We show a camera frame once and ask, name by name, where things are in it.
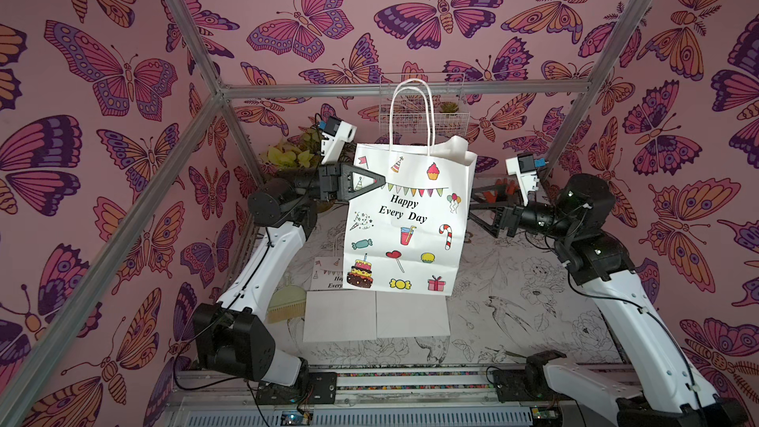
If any potted green leafy plant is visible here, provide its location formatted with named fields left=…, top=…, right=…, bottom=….
left=261, top=126, right=322, bottom=175

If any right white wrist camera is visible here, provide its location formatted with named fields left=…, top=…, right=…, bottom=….
left=505, top=153, right=547, bottom=198

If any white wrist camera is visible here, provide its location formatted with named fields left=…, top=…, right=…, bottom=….
left=318, top=117, right=357, bottom=164
left=505, top=153, right=547, bottom=198

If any red rubber glove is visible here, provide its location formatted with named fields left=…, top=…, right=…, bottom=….
left=482, top=179, right=518, bottom=203

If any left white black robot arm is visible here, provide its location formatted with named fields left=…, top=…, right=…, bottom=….
left=192, top=163, right=385, bottom=391

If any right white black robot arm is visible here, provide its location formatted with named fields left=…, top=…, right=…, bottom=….
left=468, top=174, right=749, bottom=426

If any white wire wall basket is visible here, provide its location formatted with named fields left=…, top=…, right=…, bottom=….
left=377, top=72, right=470, bottom=142

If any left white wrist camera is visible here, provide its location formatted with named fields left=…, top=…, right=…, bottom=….
left=318, top=117, right=357, bottom=164

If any small plant in basket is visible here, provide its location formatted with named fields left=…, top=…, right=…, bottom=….
left=440, top=101, right=460, bottom=114

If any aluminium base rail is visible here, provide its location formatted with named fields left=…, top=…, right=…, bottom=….
left=158, top=366, right=608, bottom=426

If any white paper gift bag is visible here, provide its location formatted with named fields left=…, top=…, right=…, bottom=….
left=302, top=257, right=377, bottom=343

